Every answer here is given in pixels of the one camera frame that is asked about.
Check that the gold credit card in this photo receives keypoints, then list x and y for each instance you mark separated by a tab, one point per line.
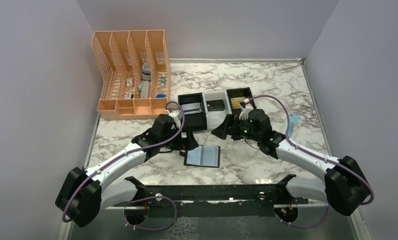
236	102

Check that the green white small tube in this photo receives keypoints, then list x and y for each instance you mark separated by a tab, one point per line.
163	81

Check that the black right card bin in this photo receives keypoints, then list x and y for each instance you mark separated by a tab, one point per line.
235	96

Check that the black leather card holder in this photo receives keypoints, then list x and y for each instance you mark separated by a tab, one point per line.
207	156

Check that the black card bin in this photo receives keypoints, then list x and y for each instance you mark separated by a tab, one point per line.
197	121
235	96

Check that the black mounting rail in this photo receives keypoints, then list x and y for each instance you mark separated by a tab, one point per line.
212	200

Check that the grey flat box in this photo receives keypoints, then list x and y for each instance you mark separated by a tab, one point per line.
145	89

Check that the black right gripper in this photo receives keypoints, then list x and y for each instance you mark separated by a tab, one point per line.
223	130

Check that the black card back side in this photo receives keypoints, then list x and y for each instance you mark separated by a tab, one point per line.
215	105

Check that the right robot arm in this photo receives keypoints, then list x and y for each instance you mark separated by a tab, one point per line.
344	186

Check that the white middle card bin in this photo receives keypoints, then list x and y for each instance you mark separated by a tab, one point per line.
215	118

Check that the black left card bin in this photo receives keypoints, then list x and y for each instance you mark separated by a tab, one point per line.
197	121

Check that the blue nail clipper package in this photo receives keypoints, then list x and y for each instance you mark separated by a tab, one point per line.
295	123

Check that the peach plastic file organizer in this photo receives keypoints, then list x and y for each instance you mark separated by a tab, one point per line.
120	56

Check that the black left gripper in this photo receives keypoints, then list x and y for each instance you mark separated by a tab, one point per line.
190	142

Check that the red white small box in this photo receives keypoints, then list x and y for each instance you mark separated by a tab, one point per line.
128	95

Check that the silver card in left bin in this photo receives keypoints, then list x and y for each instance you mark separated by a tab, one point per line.
192	108

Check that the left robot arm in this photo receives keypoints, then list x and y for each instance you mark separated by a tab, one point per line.
85	192

